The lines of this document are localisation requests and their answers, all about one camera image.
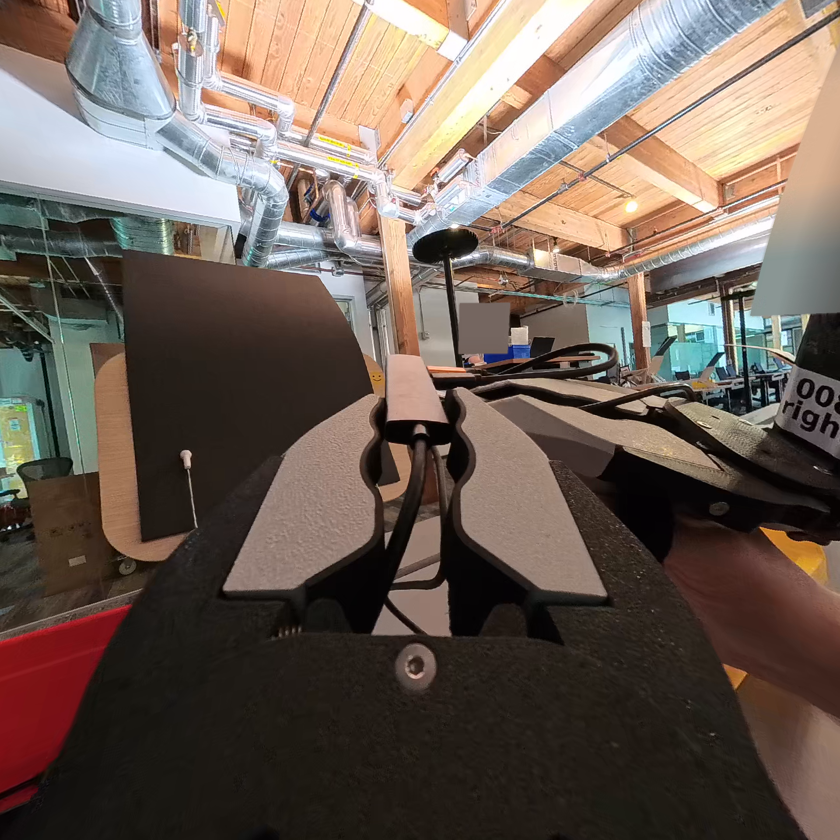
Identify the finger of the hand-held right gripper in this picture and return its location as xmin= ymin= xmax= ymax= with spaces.
xmin=487 ymin=392 xmax=658 ymax=480
xmin=471 ymin=377 xmax=668 ymax=412

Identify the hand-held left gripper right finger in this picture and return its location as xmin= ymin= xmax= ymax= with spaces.
xmin=445 ymin=386 xmax=609 ymax=636

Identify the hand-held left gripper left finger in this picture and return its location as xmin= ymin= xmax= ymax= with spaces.
xmin=222 ymin=394 xmax=389 ymax=636

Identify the black cable with gold plugs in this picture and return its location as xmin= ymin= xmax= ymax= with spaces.
xmin=428 ymin=343 xmax=621 ymax=395

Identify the black hub cable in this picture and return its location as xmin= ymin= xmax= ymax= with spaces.
xmin=379 ymin=423 xmax=435 ymax=636

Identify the grey usb hub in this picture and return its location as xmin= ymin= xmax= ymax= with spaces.
xmin=382 ymin=354 xmax=455 ymax=444

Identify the person's right hand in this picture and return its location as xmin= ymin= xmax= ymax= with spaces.
xmin=663 ymin=524 xmax=840 ymax=711

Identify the yellow plastic bin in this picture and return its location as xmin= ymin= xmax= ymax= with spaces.
xmin=725 ymin=527 xmax=829 ymax=691

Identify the black sheet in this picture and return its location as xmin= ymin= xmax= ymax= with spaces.
xmin=121 ymin=249 xmax=403 ymax=543

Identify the white stand with black board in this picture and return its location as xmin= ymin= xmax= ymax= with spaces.
xmin=94 ymin=297 xmax=409 ymax=563

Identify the cardboard box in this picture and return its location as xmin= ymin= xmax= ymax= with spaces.
xmin=29 ymin=471 xmax=144 ymax=597

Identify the white panel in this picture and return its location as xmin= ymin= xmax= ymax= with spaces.
xmin=750 ymin=62 xmax=840 ymax=320

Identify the red plastic bin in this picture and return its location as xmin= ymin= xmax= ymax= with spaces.
xmin=0 ymin=602 xmax=133 ymax=811

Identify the long silver air duct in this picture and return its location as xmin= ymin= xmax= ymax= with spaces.
xmin=469 ymin=213 xmax=778 ymax=284

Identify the wooden post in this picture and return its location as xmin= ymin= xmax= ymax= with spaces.
xmin=376 ymin=215 xmax=422 ymax=358

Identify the large silver air duct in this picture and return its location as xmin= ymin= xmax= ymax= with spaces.
xmin=430 ymin=0 xmax=788 ymax=221

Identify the bent silver duct pipe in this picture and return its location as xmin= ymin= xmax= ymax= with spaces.
xmin=64 ymin=0 xmax=291 ymax=269

